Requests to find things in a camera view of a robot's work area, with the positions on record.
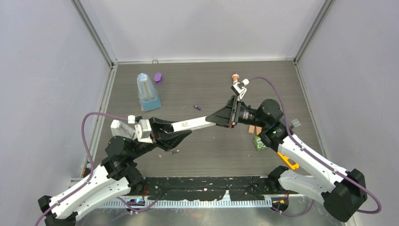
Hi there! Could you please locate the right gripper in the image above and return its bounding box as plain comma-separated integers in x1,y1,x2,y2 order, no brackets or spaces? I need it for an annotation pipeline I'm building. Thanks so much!
206,95,268,129

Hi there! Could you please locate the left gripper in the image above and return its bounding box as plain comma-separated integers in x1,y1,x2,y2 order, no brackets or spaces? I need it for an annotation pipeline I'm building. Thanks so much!
128,116,191,160

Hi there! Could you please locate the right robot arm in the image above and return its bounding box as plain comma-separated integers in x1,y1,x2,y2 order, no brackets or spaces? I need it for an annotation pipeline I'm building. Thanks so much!
206,95,367,222

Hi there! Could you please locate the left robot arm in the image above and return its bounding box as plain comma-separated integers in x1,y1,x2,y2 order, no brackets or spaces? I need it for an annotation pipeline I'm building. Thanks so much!
38,115,203,226

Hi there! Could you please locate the left wooden block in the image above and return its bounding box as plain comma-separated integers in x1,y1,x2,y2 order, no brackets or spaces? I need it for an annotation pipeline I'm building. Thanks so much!
248,125,255,134

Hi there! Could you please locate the wooden block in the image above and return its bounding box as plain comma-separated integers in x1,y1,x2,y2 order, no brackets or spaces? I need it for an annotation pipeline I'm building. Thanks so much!
255,127,262,135
248,125,255,134

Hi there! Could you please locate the right wooden block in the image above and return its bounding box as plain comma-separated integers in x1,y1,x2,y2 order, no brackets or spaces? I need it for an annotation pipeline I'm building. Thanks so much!
255,127,262,135

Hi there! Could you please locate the blue metronome in plastic wrap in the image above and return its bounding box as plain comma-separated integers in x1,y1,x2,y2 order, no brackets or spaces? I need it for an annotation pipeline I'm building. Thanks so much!
137,73,161,112

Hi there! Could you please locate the small toy figurine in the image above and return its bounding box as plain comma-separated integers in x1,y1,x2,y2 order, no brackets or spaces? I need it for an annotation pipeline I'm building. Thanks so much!
232,71,239,84

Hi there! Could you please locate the green toy with eyes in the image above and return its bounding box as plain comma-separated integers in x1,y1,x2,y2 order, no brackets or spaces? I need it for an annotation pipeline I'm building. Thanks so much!
253,136,268,152

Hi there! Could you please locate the white trapezoid block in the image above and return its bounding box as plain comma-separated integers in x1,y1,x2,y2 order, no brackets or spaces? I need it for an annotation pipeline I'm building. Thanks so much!
110,120,137,139

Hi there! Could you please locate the purple plastic cap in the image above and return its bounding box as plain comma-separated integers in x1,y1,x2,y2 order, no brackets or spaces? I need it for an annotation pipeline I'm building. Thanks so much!
153,73,163,84

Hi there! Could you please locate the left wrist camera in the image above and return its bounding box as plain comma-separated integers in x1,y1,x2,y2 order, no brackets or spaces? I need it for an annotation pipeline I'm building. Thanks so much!
128,115,153,144

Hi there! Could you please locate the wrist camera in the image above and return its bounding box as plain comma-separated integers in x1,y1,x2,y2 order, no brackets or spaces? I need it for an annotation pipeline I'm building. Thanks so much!
231,79,250,101
128,115,153,144

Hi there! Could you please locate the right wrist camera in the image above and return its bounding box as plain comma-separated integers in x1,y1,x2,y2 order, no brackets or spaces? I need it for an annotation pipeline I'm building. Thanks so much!
231,79,250,101

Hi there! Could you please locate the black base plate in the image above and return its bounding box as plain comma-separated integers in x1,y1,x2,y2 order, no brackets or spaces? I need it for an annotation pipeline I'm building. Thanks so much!
127,176,297,201

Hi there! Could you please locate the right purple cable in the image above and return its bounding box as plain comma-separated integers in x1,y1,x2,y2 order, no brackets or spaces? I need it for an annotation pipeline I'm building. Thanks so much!
247,76,382,218

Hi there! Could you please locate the purple cable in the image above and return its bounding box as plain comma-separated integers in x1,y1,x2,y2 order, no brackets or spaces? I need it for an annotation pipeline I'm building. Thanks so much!
247,76,382,218
33,112,160,226

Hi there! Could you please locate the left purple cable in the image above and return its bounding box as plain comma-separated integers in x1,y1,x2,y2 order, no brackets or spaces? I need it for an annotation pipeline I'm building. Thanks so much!
33,112,160,226

